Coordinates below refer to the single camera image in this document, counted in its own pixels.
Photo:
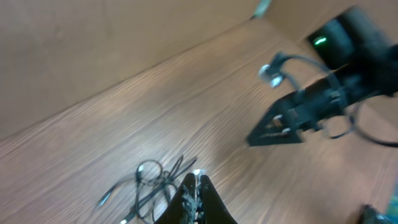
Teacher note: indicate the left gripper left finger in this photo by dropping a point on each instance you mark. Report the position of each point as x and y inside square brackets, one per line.
[183, 206]

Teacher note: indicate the black cable silver plug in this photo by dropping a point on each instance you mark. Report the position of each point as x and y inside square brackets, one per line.
[151, 172]

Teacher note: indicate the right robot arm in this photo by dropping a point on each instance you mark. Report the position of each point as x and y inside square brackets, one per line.
[359, 62]

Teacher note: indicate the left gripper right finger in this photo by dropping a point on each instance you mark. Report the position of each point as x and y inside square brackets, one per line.
[214, 209]

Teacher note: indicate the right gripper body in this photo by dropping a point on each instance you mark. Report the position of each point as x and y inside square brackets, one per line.
[331, 96]

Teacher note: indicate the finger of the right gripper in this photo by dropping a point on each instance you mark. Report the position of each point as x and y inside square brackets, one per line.
[281, 123]

